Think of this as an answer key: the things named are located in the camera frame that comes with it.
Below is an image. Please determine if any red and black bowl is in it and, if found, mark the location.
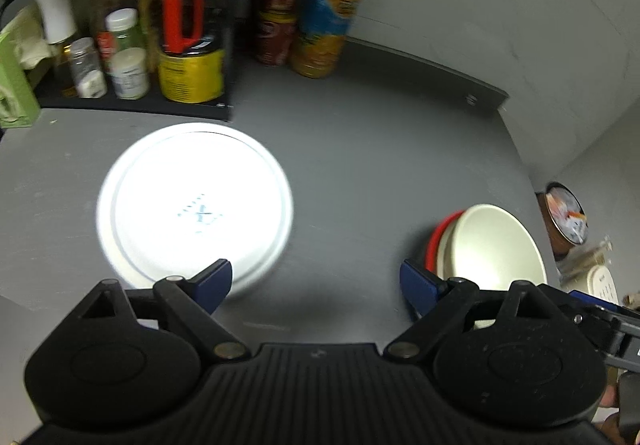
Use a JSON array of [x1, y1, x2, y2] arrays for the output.
[[424, 210, 464, 275]]

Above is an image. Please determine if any cream bowl front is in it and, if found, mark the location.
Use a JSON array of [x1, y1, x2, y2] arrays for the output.
[[437, 202, 549, 330]]

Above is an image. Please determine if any large white plate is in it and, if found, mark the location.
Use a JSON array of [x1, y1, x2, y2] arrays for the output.
[[96, 122, 294, 295]]

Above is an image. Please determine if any right hand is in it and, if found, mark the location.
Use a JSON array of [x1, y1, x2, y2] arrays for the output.
[[591, 383, 640, 445]]

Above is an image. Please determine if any white electric kettle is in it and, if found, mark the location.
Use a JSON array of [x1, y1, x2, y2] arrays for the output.
[[563, 264, 618, 304]]

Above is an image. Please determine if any white cap seasoning bottle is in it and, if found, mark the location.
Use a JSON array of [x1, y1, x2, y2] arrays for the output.
[[105, 8, 150, 100]]

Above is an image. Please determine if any small clear spice jar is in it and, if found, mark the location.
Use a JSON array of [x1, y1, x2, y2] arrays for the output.
[[70, 37, 107, 98]]

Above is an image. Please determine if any green carton box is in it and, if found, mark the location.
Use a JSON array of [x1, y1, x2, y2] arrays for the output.
[[0, 31, 40, 130]]

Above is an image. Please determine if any lower red can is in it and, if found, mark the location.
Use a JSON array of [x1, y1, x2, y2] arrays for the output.
[[258, 12, 296, 66]]

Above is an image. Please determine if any large soy sauce jug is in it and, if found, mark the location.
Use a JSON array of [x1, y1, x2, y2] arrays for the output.
[[158, 0, 228, 104]]

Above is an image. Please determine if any crumpled white cloth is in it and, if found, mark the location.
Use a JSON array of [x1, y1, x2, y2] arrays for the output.
[[1, 4, 51, 70]]

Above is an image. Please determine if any white spray oil bottle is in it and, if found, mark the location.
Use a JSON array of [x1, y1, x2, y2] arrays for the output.
[[35, 0, 79, 98]]

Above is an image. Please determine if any black metal rack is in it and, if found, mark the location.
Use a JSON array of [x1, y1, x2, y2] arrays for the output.
[[35, 0, 254, 121]]

